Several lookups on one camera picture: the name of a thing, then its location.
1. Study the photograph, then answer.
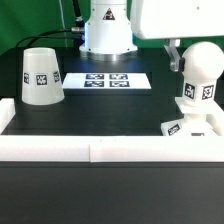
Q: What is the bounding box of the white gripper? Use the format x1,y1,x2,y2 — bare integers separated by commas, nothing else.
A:
130,0,224,72

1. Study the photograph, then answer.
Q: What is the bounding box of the white lamp bulb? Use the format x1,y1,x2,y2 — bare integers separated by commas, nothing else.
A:
182,42,224,106

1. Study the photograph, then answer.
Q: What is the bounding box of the white lamp base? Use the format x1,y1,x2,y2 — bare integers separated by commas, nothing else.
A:
161,97,224,137

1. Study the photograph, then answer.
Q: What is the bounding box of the white lamp shade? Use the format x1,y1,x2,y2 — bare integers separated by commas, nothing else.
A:
22,47,64,105

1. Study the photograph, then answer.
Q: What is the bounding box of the white marker plate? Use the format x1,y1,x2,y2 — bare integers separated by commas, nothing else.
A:
63,73,151,89

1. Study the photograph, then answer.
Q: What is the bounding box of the white foam fence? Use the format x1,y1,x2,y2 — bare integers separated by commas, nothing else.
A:
0,98,224,163

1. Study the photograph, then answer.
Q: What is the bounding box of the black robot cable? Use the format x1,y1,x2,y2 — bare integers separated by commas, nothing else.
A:
15,0,86,48

